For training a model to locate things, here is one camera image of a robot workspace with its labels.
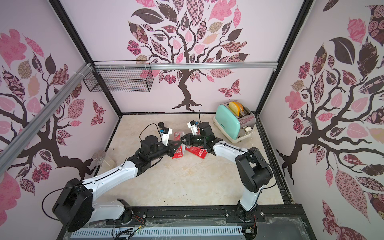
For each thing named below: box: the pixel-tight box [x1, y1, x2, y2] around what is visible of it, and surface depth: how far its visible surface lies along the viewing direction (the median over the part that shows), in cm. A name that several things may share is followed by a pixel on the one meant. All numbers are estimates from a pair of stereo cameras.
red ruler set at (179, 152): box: [172, 145, 184, 159], surface depth 81 cm
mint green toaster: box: [213, 99, 256, 144], surface depth 97 cm
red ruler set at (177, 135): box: [174, 131, 186, 140], surface depth 84 cm
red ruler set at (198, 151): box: [185, 145, 208, 159], surface depth 99 cm
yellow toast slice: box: [228, 101, 244, 117], surface depth 97 cm
